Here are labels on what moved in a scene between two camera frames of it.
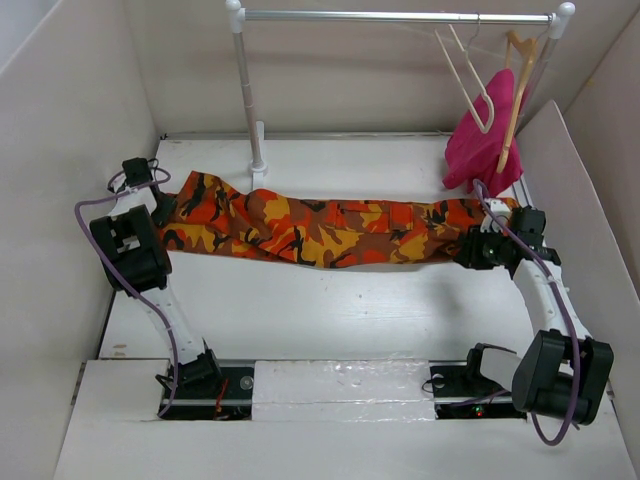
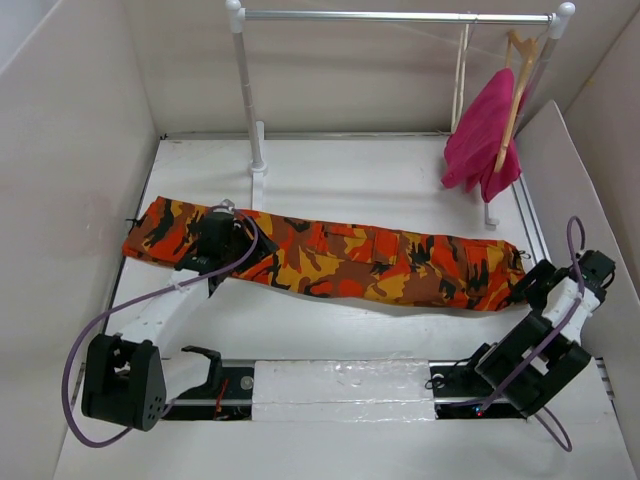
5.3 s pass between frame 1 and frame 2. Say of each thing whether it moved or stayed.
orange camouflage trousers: moved
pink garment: stayed
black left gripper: moved
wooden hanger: stayed
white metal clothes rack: stayed
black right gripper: moved
